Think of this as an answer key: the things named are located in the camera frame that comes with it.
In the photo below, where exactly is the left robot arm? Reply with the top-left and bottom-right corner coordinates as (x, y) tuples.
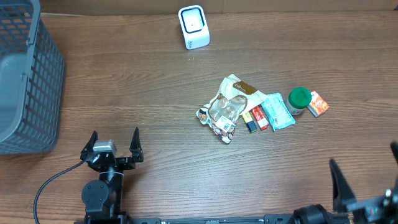
(80, 128), (144, 224)

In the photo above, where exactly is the orange snack packet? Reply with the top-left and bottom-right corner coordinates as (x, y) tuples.
(307, 91), (330, 117)

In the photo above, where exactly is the green lid jar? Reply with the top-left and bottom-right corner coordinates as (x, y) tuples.
(285, 87), (312, 116)

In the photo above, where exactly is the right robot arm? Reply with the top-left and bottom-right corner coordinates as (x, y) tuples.
(289, 159), (397, 224)

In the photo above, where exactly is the white barcode scanner stand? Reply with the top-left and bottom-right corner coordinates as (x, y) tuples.
(178, 5), (210, 50)

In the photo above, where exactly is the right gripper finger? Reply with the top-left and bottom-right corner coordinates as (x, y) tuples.
(329, 159), (357, 213)
(390, 141), (398, 163)

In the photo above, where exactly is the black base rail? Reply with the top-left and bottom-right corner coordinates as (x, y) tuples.
(74, 214), (352, 224)

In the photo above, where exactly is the brown cookie bag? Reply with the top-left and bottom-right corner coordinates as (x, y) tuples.
(196, 74), (267, 144)

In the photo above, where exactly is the teal tissue packet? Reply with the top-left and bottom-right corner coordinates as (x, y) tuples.
(261, 93), (295, 131)

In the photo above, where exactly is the red snack bar wrapper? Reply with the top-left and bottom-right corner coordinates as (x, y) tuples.
(251, 106), (269, 131)

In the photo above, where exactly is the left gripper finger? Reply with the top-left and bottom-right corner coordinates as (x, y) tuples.
(129, 128), (144, 162)
(80, 131), (98, 157)

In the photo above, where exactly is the yellow highlighter marker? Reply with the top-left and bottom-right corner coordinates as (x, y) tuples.
(242, 112), (257, 133)

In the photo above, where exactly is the grey plastic mesh basket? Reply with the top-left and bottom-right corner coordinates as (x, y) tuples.
(1, 0), (66, 154)

